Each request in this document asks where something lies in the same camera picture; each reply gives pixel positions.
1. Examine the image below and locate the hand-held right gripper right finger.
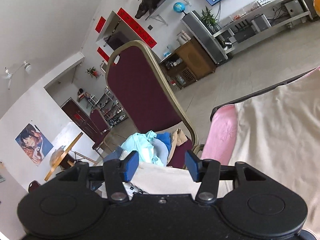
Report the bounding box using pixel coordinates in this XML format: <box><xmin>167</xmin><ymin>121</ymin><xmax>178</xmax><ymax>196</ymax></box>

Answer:
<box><xmin>186</xmin><ymin>150</ymin><xmax>267</xmax><ymax>204</ymax></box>

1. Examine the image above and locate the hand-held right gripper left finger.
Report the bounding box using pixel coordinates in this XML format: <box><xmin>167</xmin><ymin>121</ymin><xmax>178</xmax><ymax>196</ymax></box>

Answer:
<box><xmin>57</xmin><ymin>151</ymin><xmax>139</xmax><ymax>203</ymax></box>

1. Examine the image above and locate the beige shirt with navy trim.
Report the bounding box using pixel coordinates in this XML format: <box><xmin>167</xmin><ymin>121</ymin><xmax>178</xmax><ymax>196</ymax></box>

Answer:
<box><xmin>131</xmin><ymin>72</ymin><xmax>320</xmax><ymax>240</ymax></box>

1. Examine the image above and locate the light blue cloth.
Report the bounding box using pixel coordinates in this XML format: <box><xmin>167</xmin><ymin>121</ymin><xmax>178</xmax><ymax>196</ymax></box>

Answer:
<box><xmin>121</xmin><ymin>131</ymin><xmax>162</xmax><ymax>167</ymax></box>

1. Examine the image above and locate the grey blue cloth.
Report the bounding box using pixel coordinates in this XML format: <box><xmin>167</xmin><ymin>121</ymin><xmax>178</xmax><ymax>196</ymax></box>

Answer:
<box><xmin>152</xmin><ymin>140</ymin><xmax>168</xmax><ymax>167</ymax></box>

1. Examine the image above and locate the pink printed blanket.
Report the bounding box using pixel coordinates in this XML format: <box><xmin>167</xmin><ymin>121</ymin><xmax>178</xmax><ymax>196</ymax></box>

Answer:
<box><xmin>200</xmin><ymin>66</ymin><xmax>320</xmax><ymax>162</ymax></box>

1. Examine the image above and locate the metal shoe rack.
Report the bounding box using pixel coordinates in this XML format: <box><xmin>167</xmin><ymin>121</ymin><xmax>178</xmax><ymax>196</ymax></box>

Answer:
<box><xmin>95</xmin><ymin>89</ymin><xmax>127</xmax><ymax>128</ymax></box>

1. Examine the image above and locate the wooden table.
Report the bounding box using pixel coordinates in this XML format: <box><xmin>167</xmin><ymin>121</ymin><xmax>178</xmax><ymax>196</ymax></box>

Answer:
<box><xmin>44</xmin><ymin>132</ymin><xmax>83</xmax><ymax>182</ymax></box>

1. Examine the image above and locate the dark red door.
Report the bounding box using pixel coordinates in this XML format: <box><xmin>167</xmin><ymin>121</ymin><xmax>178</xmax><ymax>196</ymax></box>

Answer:
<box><xmin>61</xmin><ymin>98</ymin><xmax>97</xmax><ymax>142</ymax></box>

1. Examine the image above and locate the clear plastic bag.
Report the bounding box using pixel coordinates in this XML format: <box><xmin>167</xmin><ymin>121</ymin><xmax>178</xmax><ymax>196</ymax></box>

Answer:
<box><xmin>49</xmin><ymin>147</ymin><xmax>68</xmax><ymax>167</ymax></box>

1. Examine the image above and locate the red flower plant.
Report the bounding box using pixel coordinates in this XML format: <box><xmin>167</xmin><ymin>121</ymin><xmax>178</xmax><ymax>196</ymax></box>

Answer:
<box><xmin>85</xmin><ymin>66</ymin><xmax>100</xmax><ymax>78</ymax></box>

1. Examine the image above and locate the wooden cabinet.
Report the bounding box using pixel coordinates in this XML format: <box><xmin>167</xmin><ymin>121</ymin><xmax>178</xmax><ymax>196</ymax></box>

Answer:
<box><xmin>159</xmin><ymin>38</ymin><xmax>217</xmax><ymax>90</ymax></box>

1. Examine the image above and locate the white kettle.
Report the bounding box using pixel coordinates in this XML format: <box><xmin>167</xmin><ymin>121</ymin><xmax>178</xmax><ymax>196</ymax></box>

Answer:
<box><xmin>177</xmin><ymin>30</ymin><xmax>191</xmax><ymax>43</ymax></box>

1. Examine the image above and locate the black receiver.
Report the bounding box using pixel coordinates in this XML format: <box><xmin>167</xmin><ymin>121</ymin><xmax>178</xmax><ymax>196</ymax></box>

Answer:
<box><xmin>234</xmin><ymin>26</ymin><xmax>257</xmax><ymax>43</ymax></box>

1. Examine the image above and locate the white ceiling fan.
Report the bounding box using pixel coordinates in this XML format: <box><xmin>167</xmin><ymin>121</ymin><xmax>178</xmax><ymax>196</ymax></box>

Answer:
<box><xmin>0</xmin><ymin>60</ymin><xmax>33</xmax><ymax>90</ymax></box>

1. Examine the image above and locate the green potted plant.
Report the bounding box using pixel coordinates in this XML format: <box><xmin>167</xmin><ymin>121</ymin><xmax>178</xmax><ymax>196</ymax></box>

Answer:
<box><xmin>200</xmin><ymin>6</ymin><xmax>222</xmax><ymax>32</ymax></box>

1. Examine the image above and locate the silver speaker box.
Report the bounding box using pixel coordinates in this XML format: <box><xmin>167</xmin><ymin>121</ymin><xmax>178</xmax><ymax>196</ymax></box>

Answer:
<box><xmin>282</xmin><ymin>1</ymin><xmax>300</xmax><ymax>15</ymax></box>
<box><xmin>251</xmin><ymin>14</ymin><xmax>272</xmax><ymax>32</ymax></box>

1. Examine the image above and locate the blue globe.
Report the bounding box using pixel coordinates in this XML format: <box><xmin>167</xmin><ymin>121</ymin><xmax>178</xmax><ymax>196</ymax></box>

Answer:
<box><xmin>173</xmin><ymin>2</ymin><xmax>187</xmax><ymax>14</ymax></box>

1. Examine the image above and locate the metal television stand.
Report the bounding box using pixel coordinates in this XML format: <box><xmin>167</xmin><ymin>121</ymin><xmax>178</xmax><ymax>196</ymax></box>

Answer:
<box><xmin>212</xmin><ymin>0</ymin><xmax>310</xmax><ymax>54</ymax></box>

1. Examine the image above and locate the maroon chair with gold frame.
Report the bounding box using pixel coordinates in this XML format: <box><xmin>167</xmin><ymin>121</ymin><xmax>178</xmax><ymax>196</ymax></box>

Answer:
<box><xmin>27</xmin><ymin>180</ymin><xmax>41</xmax><ymax>193</ymax></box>
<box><xmin>104</xmin><ymin>40</ymin><xmax>200</xmax><ymax>170</ymax></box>
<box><xmin>89</xmin><ymin>108</ymin><xmax>112</xmax><ymax>155</ymax></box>

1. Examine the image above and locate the wall poster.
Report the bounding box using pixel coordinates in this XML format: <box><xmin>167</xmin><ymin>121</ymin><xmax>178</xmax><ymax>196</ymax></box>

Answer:
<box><xmin>15</xmin><ymin>123</ymin><xmax>54</xmax><ymax>167</ymax></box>

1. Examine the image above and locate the red wall couplet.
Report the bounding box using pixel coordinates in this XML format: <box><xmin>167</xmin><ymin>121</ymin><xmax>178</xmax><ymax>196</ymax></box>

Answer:
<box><xmin>96</xmin><ymin>46</ymin><xmax>110</xmax><ymax>63</ymax></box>
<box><xmin>117</xmin><ymin>7</ymin><xmax>157</xmax><ymax>48</ymax></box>

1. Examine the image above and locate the short red wall banner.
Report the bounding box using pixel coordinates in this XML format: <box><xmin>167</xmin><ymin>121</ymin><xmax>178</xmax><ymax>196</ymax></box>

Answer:
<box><xmin>96</xmin><ymin>16</ymin><xmax>106</xmax><ymax>34</ymax></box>

